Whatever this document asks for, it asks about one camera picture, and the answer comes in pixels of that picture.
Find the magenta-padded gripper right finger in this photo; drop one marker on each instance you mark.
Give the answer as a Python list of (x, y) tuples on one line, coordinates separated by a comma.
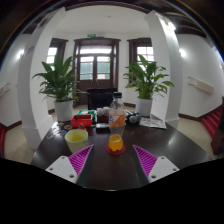
[(162, 168)]

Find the large potted green plant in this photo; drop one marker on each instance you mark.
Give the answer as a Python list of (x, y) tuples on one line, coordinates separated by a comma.
[(60, 83), (146, 80)]

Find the white wall-mounted unit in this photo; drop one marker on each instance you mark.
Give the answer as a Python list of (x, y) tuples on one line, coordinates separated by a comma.
[(4, 90), (201, 85)]

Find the printed paper magazine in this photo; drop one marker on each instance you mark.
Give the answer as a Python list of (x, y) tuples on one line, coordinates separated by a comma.
[(153, 123)]

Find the green exit sign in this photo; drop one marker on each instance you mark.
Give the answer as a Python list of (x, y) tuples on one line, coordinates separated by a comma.
[(91, 35)]

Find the pale yellow cup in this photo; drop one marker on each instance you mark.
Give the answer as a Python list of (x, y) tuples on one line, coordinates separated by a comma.
[(76, 141)]

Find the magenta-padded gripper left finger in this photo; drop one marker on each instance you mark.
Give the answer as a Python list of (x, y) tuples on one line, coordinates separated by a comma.
[(63, 168)]

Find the red plastic box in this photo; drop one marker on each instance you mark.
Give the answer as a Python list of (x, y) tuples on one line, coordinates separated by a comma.
[(81, 120)]

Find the red carpeted staircase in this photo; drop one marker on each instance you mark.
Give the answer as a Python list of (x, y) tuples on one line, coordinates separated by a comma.
[(2, 140), (211, 121)]

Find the dark grey round device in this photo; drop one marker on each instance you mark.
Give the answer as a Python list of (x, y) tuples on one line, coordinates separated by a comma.
[(134, 118)]

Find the pack of white jars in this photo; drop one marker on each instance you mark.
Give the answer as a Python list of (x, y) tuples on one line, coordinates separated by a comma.
[(102, 111)]

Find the black chair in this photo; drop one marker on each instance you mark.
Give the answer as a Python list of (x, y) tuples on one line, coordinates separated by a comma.
[(100, 98)]

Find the orange drink plastic bottle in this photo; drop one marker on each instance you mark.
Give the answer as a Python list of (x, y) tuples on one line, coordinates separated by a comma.
[(117, 120)]

